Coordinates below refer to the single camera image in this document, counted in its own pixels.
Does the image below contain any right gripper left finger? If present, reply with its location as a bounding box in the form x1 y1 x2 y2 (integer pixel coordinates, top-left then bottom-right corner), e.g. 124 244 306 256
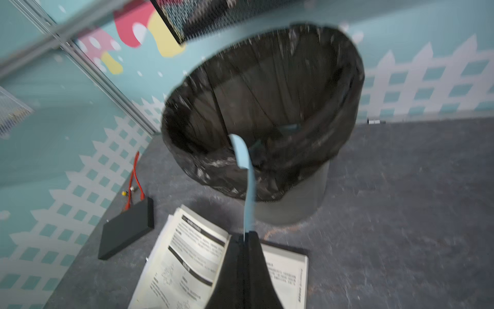
206 234 245 309

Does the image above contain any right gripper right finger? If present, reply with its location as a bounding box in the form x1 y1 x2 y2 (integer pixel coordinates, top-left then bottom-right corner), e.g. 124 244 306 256
244 231 283 309

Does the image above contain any sketch tutorial book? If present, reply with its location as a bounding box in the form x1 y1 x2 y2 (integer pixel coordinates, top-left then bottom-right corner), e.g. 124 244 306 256
129 205 309 308

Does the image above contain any light blue sticky note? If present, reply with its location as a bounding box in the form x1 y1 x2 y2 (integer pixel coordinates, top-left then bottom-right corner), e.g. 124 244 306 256
229 134 256 238

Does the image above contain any black flat box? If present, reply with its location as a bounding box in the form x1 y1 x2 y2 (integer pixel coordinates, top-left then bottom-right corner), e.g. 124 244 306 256
98 198 154 260

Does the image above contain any mesh trash bin black bag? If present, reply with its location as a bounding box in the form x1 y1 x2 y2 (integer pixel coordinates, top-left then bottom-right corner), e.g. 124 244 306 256
162 24 365 225

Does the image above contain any red cable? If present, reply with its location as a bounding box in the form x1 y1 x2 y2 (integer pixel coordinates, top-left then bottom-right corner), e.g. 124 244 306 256
122 151 146 211

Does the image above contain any black wire wall basket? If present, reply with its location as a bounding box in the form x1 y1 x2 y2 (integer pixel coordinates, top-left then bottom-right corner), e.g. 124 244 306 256
151 0 294 45

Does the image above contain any white wire wall basket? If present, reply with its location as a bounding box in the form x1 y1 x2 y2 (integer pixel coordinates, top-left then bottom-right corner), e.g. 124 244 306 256
0 88 33 139

